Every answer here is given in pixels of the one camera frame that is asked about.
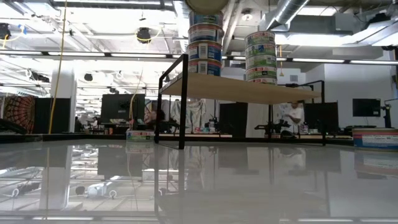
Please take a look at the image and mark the background wooden workbench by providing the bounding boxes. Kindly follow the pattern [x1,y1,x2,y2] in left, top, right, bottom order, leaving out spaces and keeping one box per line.
[158,133,233,139]

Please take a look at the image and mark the black partition panel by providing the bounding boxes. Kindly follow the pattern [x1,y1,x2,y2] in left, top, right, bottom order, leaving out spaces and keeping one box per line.
[303,101,339,134]
[33,98,72,134]
[219,102,249,139]

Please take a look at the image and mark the person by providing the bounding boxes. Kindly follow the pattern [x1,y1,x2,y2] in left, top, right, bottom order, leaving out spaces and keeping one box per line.
[145,108,166,127]
[284,101,305,127]
[73,116,84,133]

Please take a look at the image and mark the large black monitor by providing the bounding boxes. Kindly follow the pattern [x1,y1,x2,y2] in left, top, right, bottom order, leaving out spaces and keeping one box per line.
[100,93,146,124]

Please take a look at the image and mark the long linear ceiling light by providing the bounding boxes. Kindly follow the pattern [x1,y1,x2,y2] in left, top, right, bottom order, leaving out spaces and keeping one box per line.
[233,57,398,65]
[0,51,175,58]

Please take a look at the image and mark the blue and red box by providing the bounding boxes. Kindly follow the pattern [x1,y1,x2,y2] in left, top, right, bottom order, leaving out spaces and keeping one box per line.
[352,128,398,151]

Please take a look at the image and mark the red patterned tapestry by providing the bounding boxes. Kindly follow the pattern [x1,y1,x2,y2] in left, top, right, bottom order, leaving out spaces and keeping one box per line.
[2,95,37,134]

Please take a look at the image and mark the black ceiling device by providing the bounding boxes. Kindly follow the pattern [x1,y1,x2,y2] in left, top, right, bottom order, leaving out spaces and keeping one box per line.
[0,23,12,40]

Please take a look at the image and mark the wooden shelf black metal frame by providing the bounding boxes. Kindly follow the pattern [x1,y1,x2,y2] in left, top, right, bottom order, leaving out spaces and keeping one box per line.
[154,54,326,150]

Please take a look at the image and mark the thin yellow cable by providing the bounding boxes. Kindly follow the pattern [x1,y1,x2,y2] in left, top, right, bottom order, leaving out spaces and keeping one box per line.
[128,39,150,131]

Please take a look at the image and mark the black ceiling dome camera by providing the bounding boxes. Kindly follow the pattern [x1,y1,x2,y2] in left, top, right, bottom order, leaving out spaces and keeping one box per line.
[136,27,152,44]

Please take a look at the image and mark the spiral silver ventilation duct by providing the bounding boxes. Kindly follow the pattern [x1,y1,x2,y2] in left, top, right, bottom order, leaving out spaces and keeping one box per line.
[248,0,312,57]

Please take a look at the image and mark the black aluminium table frame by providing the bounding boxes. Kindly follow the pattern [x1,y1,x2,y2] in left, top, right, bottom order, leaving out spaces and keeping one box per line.
[0,133,354,146]

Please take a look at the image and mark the yellow power cable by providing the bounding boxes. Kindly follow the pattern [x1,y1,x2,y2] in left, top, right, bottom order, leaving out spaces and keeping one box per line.
[47,0,68,135]

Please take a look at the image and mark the black wall television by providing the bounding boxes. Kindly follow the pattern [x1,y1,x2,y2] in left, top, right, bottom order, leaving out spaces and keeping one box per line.
[352,98,382,118]

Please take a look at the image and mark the black camera stand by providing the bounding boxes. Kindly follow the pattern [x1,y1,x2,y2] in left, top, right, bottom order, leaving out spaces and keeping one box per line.
[381,98,393,128]

